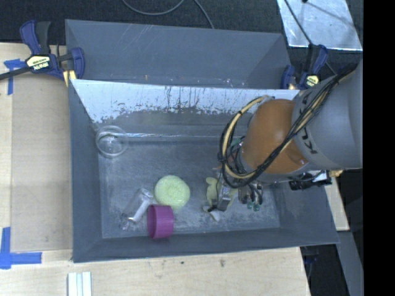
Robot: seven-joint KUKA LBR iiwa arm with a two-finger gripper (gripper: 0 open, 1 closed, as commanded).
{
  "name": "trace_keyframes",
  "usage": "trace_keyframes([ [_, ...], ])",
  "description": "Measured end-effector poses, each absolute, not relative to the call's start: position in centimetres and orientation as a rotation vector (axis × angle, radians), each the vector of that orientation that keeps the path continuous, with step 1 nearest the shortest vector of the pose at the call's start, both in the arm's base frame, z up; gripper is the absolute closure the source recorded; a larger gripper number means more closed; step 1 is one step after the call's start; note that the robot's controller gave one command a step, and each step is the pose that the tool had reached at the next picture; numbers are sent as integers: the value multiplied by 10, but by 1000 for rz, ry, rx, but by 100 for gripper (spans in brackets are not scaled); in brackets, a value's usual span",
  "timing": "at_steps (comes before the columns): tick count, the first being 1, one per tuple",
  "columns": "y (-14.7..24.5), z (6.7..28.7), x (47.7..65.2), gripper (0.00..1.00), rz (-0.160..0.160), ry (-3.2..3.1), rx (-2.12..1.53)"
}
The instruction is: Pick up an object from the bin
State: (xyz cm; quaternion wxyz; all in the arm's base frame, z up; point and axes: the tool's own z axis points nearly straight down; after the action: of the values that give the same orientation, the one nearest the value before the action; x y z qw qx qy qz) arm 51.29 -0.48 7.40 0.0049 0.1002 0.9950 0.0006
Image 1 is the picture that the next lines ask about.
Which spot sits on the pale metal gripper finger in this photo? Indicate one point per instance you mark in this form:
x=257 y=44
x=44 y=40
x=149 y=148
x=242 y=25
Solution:
x=225 y=203

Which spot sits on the pale yellow toy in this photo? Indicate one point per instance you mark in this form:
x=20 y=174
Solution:
x=212 y=187

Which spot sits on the yellow-green round sponge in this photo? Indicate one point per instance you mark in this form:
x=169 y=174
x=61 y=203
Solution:
x=171 y=191

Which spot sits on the purple plastic cup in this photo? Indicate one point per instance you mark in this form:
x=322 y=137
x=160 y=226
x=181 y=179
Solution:
x=160 y=222

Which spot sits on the clear plastic bottle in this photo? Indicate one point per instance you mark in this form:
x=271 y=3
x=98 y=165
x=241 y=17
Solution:
x=135 y=205

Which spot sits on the clear glass bowl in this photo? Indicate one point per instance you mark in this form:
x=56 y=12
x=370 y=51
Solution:
x=108 y=148

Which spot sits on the grey metal bin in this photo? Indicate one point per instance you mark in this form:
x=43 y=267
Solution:
x=185 y=57

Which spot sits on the pale wood board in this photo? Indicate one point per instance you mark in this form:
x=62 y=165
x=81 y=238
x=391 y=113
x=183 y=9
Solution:
x=40 y=165

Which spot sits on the black cylinder on white bracket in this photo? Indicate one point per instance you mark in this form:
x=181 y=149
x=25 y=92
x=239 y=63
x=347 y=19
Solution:
x=298 y=184

